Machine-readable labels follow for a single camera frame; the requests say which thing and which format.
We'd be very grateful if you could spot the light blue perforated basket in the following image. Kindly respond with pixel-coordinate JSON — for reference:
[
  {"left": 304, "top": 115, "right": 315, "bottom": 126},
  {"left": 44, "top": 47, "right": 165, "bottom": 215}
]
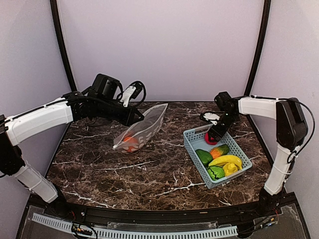
[{"left": 183, "top": 124, "right": 252, "bottom": 189}]

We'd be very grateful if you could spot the small front circuit board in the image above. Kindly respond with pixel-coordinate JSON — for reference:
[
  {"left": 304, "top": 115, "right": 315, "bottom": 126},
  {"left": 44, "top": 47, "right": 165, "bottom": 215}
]
[{"left": 71, "top": 224, "right": 92, "bottom": 237}]

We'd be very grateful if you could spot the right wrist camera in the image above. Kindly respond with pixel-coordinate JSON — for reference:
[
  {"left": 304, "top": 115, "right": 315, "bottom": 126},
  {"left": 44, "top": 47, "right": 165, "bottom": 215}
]
[{"left": 199, "top": 112, "right": 220, "bottom": 125}]

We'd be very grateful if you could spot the black right corner post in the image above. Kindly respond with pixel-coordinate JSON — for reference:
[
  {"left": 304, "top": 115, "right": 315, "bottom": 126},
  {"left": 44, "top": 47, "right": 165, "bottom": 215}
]
[{"left": 244, "top": 0, "right": 271, "bottom": 96}]

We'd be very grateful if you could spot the yellow toy banana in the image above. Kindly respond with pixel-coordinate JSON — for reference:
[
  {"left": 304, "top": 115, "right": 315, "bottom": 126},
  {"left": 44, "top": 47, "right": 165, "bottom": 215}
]
[{"left": 208, "top": 155, "right": 242, "bottom": 170}]

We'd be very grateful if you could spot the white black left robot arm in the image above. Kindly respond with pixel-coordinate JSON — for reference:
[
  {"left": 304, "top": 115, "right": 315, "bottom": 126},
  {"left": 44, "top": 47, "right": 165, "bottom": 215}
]
[{"left": 0, "top": 74, "right": 146, "bottom": 217}]

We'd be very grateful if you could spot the orange toy orange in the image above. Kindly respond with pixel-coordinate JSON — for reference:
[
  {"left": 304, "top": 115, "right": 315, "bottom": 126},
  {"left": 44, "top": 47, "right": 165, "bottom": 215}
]
[{"left": 123, "top": 136, "right": 139, "bottom": 153}]

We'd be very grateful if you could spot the light blue cable duct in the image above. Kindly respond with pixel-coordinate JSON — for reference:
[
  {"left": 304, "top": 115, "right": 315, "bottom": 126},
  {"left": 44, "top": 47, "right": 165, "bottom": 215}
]
[{"left": 31, "top": 213, "right": 238, "bottom": 239}]

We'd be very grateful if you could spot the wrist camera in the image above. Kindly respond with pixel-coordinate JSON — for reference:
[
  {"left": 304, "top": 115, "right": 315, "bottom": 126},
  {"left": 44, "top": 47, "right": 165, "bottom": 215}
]
[
  {"left": 120, "top": 83, "right": 139, "bottom": 108},
  {"left": 199, "top": 112, "right": 220, "bottom": 125}
]

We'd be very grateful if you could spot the green toy avocado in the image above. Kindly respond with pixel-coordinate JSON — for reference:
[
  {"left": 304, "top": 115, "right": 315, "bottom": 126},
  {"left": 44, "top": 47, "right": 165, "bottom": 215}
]
[{"left": 195, "top": 149, "right": 213, "bottom": 167}]

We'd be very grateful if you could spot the black left corner post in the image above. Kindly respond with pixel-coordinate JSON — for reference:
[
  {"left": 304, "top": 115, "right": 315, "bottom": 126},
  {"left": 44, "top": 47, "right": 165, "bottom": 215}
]
[{"left": 49, "top": 0, "right": 77, "bottom": 91}]

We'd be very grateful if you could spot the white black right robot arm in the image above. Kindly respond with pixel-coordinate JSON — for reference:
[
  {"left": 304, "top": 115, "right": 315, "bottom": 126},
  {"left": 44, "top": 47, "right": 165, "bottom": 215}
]
[{"left": 208, "top": 92, "right": 313, "bottom": 196}]

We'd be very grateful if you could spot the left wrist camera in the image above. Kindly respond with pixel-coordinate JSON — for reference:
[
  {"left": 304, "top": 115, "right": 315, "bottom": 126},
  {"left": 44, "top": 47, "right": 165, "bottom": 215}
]
[{"left": 120, "top": 83, "right": 139, "bottom": 108}]

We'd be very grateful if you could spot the black corner post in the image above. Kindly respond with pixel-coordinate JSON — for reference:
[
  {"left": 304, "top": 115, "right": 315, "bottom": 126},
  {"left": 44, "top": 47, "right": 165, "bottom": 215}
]
[
  {"left": 49, "top": 0, "right": 77, "bottom": 91},
  {"left": 244, "top": 0, "right": 271, "bottom": 96}
]

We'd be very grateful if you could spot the clear dotted zip top bag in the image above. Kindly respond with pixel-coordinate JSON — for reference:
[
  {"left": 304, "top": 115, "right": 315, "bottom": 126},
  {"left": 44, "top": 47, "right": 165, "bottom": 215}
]
[{"left": 113, "top": 103, "right": 168, "bottom": 153}]

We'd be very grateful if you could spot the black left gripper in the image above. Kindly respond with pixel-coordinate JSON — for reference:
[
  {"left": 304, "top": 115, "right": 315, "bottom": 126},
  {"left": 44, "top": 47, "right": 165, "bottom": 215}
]
[{"left": 96, "top": 98, "right": 145, "bottom": 126}]

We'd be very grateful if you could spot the yellow toy pepper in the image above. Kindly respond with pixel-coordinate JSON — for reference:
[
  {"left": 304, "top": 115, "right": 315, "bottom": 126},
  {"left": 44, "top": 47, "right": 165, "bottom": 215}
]
[{"left": 222, "top": 162, "right": 238, "bottom": 176}]

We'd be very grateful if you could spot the orange green toy mango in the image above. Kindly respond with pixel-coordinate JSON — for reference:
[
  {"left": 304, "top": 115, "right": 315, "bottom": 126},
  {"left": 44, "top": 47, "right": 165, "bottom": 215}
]
[{"left": 210, "top": 144, "right": 230, "bottom": 159}]

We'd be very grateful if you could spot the green toy cabbage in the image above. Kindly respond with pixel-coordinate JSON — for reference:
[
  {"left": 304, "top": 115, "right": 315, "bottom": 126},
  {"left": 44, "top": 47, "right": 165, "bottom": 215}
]
[{"left": 207, "top": 166, "right": 225, "bottom": 181}]

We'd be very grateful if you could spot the black front rail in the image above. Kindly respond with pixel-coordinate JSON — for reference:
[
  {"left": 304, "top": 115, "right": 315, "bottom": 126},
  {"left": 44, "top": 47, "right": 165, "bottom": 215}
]
[{"left": 27, "top": 194, "right": 297, "bottom": 232}]

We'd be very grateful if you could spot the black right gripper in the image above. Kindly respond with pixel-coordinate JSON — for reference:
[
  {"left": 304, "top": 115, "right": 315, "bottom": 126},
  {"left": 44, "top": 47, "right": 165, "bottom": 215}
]
[{"left": 208, "top": 112, "right": 239, "bottom": 141}]

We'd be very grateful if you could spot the red toy apple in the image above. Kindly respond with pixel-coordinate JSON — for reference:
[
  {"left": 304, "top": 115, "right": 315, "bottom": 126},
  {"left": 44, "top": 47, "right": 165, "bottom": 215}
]
[{"left": 204, "top": 133, "right": 218, "bottom": 145}]

